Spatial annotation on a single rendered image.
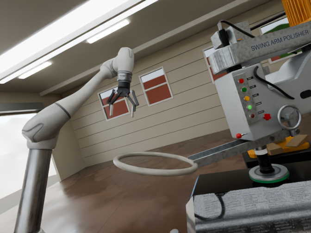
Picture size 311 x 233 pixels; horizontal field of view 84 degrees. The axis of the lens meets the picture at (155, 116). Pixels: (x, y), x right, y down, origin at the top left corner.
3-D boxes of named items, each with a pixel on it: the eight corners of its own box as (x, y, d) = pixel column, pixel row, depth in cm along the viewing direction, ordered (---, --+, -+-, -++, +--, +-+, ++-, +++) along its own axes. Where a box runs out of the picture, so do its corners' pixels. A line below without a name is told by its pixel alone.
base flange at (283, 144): (244, 144, 213) (243, 141, 213) (290, 135, 195) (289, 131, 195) (251, 159, 167) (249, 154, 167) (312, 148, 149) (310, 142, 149)
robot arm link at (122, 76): (129, 70, 102) (129, 81, 101) (133, 75, 111) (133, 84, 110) (115, 70, 103) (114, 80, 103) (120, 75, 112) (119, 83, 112)
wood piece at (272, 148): (262, 149, 171) (261, 144, 171) (273, 147, 168) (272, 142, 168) (271, 155, 151) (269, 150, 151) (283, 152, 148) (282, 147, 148)
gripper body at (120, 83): (115, 80, 103) (114, 95, 103) (128, 80, 102) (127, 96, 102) (119, 83, 111) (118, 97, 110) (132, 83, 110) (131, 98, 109)
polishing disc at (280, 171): (244, 170, 122) (244, 168, 122) (276, 162, 119) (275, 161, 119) (258, 184, 101) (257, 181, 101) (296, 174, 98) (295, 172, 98)
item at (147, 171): (183, 157, 129) (184, 153, 129) (213, 179, 80) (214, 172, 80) (117, 154, 123) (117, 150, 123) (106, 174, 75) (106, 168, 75)
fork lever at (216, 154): (277, 131, 122) (275, 125, 122) (304, 133, 103) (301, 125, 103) (187, 162, 114) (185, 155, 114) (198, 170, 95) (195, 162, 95)
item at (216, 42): (214, 51, 199) (210, 39, 199) (230, 44, 193) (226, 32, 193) (214, 46, 180) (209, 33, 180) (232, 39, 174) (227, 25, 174)
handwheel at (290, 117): (291, 125, 105) (283, 101, 105) (307, 125, 95) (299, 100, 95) (270, 133, 103) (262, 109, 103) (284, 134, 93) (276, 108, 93)
